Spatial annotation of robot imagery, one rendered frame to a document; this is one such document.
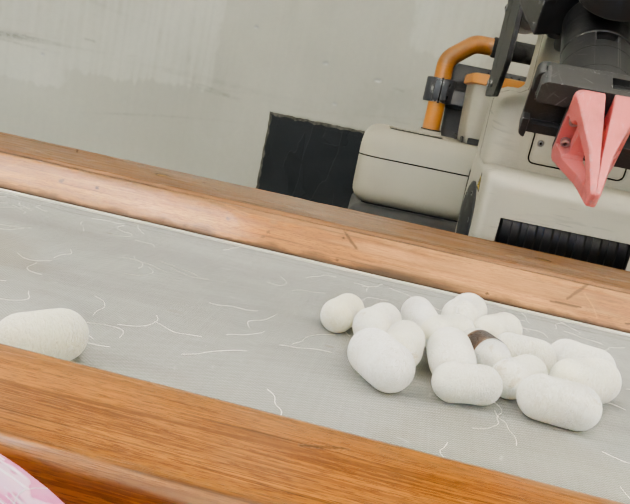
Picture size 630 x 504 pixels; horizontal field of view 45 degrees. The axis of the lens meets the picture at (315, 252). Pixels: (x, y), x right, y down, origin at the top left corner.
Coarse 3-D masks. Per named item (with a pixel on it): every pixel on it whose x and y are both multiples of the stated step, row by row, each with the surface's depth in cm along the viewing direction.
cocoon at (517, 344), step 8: (496, 336) 38; (504, 336) 37; (512, 336) 37; (520, 336) 37; (512, 344) 37; (520, 344) 37; (528, 344) 37; (536, 344) 37; (544, 344) 37; (512, 352) 37; (520, 352) 37; (528, 352) 37; (536, 352) 37; (544, 352) 37; (552, 352) 37; (544, 360) 37; (552, 360) 37
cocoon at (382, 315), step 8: (376, 304) 38; (384, 304) 38; (360, 312) 37; (368, 312) 37; (376, 312) 37; (384, 312) 37; (392, 312) 38; (360, 320) 37; (368, 320) 36; (376, 320) 36; (384, 320) 37; (392, 320) 37; (352, 328) 37; (360, 328) 36; (384, 328) 36
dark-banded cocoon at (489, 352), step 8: (472, 328) 37; (480, 344) 36; (488, 344) 35; (496, 344) 35; (504, 344) 36; (480, 352) 35; (488, 352) 35; (496, 352) 35; (504, 352) 35; (480, 360) 35; (488, 360) 35; (496, 360) 35
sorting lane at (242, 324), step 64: (0, 192) 54; (0, 256) 40; (64, 256) 42; (128, 256) 44; (192, 256) 47; (256, 256) 51; (0, 320) 31; (128, 320) 34; (192, 320) 36; (256, 320) 38; (320, 320) 40; (192, 384) 29; (256, 384) 30; (320, 384) 31; (448, 448) 28; (512, 448) 29; (576, 448) 30
